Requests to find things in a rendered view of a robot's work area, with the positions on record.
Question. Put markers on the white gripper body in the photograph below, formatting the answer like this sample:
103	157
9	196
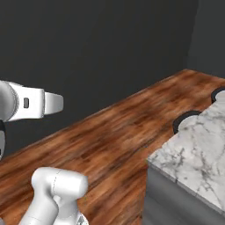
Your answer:
54	103

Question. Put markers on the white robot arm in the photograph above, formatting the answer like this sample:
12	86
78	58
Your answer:
57	185

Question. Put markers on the black bar stool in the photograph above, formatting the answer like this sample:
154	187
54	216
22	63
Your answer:
214	94
177	122

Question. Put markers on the grey kitchen island cabinet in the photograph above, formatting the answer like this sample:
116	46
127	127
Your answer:
164	197

